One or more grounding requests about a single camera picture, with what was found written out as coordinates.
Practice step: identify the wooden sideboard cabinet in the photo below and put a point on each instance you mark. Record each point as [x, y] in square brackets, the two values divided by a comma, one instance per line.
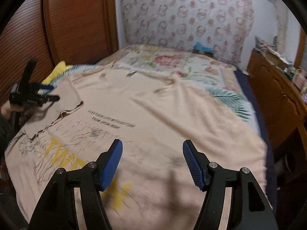
[278, 99]

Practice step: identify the navy blue bed sheet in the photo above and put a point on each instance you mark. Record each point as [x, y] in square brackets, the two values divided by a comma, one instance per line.
[271, 176]

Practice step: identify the floral bed quilt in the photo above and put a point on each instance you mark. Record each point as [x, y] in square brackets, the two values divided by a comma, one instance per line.
[189, 66]

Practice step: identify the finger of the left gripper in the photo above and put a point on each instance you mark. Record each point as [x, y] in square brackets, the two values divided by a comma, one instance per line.
[48, 98]
[39, 86]

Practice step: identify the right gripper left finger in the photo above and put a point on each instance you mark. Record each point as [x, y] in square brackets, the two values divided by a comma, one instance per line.
[56, 207]

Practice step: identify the cream lace side curtain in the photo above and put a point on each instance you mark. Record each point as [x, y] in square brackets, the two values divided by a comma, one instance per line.
[282, 21]

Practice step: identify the wooden louvered wardrobe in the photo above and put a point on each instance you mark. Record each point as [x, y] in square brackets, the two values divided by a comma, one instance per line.
[51, 31]

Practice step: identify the palm leaf print blanket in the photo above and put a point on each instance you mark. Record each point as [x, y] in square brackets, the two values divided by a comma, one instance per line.
[237, 102]

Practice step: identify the pink bottle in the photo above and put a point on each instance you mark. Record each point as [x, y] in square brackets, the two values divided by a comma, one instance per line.
[300, 80]

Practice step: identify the yellow Pikachu plush toy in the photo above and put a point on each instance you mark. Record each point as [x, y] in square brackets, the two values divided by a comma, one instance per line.
[59, 69]

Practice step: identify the circle patterned wall curtain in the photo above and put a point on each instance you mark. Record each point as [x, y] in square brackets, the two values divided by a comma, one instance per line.
[221, 25]

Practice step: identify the person's left hand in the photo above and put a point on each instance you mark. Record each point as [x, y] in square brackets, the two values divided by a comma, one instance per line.
[7, 109]

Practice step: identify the cardboard box on sideboard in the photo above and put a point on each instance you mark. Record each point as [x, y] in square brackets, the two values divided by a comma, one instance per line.
[275, 60]

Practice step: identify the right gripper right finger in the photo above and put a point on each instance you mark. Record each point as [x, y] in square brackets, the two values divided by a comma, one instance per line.
[249, 208]

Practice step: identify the peach printed t-shirt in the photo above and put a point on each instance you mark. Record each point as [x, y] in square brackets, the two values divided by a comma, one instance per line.
[152, 116]

